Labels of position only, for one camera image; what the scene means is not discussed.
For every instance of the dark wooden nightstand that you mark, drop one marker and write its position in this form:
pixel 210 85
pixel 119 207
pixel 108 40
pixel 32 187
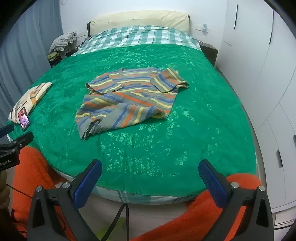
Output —
pixel 210 52

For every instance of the green floral blanket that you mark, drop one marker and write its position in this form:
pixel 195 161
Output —
pixel 161 143

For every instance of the printed cream pillow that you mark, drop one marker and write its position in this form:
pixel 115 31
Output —
pixel 34 92

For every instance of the smartphone with lit screen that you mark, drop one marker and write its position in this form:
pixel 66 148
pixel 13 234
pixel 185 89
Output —
pixel 24 119

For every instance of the pile of patterned clothes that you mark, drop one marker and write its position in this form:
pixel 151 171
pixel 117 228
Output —
pixel 63 40

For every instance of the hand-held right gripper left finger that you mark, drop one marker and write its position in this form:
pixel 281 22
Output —
pixel 89 179

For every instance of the olive cloth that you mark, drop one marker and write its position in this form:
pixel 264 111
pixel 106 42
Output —
pixel 52 56

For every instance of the white wardrobe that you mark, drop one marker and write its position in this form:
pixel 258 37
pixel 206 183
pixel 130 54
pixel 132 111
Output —
pixel 261 58

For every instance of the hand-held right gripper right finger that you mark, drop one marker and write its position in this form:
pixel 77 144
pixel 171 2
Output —
pixel 211 179

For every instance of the cream padded headboard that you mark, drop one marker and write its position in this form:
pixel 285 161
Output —
pixel 138 19

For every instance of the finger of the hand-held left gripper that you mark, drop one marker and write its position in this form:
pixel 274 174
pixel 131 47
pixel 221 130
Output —
pixel 23 139
pixel 5 131

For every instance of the striped knit shirt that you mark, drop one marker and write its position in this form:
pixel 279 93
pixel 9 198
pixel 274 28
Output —
pixel 131 99

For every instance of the white wall socket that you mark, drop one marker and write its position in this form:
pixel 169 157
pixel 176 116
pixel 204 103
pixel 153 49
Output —
pixel 204 28

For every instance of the green plaid bedsheet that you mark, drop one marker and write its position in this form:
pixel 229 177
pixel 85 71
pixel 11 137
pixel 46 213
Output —
pixel 138 37

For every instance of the grey curtain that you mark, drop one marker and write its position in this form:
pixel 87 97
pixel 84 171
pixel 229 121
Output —
pixel 23 51

